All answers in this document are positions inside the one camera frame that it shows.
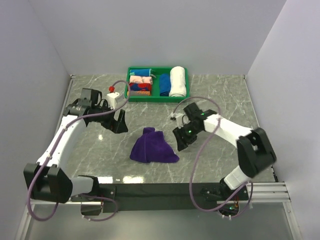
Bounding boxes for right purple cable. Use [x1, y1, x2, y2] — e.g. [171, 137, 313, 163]
[172, 96, 254, 219]

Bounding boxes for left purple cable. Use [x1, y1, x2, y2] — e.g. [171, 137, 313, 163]
[26, 79, 132, 223]

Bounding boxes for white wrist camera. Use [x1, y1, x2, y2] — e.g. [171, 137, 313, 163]
[106, 92, 124, 110]
[170, 112, 186, 129]

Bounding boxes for green plastic tray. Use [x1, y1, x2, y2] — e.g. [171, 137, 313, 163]
[126, 66, 190, 103]

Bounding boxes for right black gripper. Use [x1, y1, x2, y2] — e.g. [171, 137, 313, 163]
[172, 123, 202, 152]

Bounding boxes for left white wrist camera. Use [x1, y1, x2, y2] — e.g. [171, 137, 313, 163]
[106, 92, 124, 110]

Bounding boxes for left aluminium side rail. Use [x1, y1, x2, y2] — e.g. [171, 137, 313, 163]
[55, 74, 75, 133]

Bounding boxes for teal blue rolled towel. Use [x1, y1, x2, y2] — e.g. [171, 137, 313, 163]
[129, 68, 153, 77]

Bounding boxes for orange grey rolled towel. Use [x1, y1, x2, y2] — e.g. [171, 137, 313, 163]
[127, 91, 151, 97]

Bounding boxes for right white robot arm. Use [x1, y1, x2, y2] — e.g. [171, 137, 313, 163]
[170, 102, 277, 200]

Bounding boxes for purple towel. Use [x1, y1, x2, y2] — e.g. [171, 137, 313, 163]
[129, 127, 180, 164]

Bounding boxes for pink rolled towel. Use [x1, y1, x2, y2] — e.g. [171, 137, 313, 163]
[129, 75, 153, 85]

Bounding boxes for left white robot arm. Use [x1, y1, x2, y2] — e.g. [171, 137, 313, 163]
[23, 87, 128, 203]

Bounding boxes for right aluminium side rail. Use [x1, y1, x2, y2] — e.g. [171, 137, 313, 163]
[243, 74, 279, 183]

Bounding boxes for red blue rolled towel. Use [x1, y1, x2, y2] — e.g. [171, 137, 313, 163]
[129, 82, 152, 92]

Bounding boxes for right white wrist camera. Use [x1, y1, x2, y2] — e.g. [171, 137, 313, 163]
[170, 112, 186, 129]

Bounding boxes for white rolled towel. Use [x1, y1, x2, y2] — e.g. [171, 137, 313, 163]
[169, 66, 187, 97]

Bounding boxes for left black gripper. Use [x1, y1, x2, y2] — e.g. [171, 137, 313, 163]
[92, 100, 129, 134]

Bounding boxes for aluminium side rail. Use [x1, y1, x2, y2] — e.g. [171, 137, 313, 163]
[243, 74, 279, 183]
[55, 74, 75, 133]

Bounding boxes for purple cable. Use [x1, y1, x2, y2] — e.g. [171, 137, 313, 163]
[26, 79, 132, 223]
[172, 96, 254, 219]

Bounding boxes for black base bar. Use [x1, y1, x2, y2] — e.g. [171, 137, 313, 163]
[69, 183, 250, 213]

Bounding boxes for aluminium front rail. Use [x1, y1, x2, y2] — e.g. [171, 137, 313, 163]
[30, 182, 291, 206]

